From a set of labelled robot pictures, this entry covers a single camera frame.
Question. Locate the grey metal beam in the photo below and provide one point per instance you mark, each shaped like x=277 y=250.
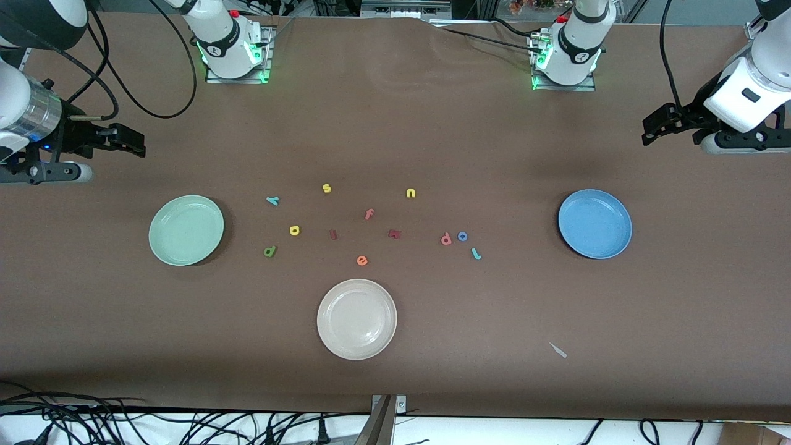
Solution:
x=378 y=429

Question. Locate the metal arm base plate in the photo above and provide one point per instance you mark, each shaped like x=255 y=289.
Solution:
x=556 y=88
x=267 y=62

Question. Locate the beige plate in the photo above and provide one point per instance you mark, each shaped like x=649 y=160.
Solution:
x=356 y=319

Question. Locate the silver metal bracket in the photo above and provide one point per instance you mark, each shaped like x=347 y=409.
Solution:
x=400 y=402

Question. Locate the grey power strip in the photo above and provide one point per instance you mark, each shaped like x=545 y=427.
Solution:
x=401 y=8

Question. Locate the small white paper scrap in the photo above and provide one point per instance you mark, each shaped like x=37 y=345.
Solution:
x=558 y=350

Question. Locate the blue plate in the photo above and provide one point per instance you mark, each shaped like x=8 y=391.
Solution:
x=594 y=224

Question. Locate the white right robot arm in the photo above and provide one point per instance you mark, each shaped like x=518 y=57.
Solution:
x=222 y=43

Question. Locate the pink foam letter p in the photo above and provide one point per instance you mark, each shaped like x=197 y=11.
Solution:
x=446 y=239

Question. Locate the aluminium frame rail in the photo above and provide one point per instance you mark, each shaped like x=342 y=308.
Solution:
x=25 y=59
x=751 y=29

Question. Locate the orange decorative object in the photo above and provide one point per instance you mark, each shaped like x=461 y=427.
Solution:
x=531 y=5

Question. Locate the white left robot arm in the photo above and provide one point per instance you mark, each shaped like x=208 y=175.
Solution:
x=575 y=55

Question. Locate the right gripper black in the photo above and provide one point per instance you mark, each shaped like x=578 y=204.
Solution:
x=70 y=137

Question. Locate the green plate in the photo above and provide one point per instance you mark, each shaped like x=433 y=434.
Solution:
x=185 y=230

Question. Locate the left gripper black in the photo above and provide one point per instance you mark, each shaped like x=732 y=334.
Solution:
x=694 y=115

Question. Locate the brown table cover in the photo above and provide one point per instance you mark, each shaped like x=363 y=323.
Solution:
x=432 y=123

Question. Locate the cardboard box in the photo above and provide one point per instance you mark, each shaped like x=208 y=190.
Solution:
x=754 y=434

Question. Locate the black power plug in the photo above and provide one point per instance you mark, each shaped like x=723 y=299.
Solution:
x=321 y=431
x=269 y=435

